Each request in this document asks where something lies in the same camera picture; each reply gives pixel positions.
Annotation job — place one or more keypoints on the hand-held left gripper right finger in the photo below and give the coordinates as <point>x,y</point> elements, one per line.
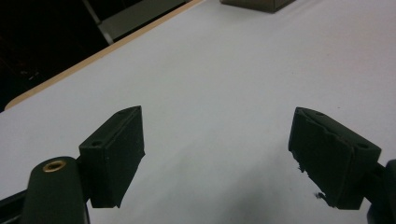
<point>333,158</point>

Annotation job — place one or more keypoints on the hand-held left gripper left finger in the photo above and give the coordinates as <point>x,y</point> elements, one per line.
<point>113,161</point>

